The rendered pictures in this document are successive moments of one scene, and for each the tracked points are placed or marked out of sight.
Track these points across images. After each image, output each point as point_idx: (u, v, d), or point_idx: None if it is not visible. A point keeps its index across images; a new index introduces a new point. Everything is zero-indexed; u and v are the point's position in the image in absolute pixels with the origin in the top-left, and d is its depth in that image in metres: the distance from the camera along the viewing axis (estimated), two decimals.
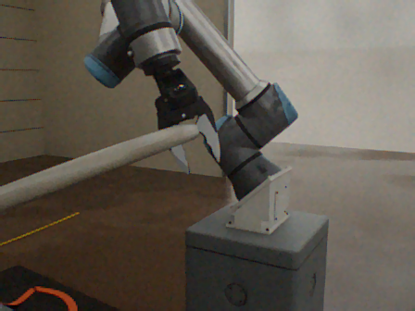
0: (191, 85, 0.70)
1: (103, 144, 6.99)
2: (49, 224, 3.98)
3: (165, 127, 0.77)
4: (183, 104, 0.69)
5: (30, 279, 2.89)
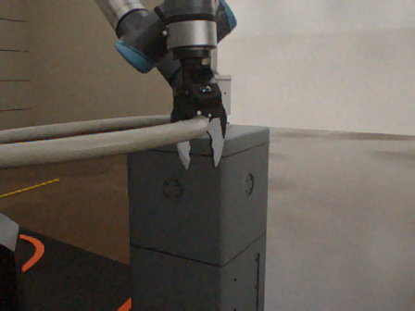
0: (217, 90, 0.69)
1: None
2: (29, 187, 4.03)
3: (178, 118, 0.76)
4: (205, 105, 0.68)
5: None
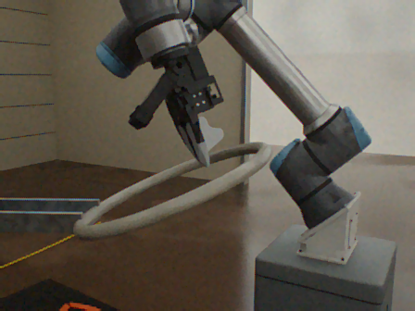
0: (136, 112, 0.72)
1: (117, 150, 6.94)
2: (73, 234, 3.94)
3: (177, 125, 0.80)
4: (135, 128, 0.74)
5: (62, 294, 2.85)
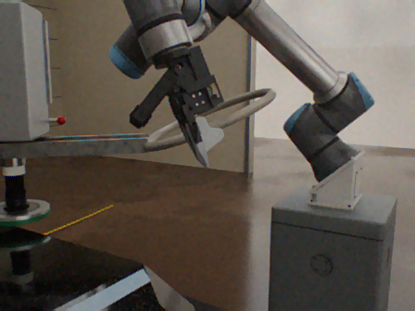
0: (134, 111, 0.74)
1: None
2: (88, 215, 4.12)
3: (180, 124, 0.81)
4: (135, 127, 0.76)
5: None
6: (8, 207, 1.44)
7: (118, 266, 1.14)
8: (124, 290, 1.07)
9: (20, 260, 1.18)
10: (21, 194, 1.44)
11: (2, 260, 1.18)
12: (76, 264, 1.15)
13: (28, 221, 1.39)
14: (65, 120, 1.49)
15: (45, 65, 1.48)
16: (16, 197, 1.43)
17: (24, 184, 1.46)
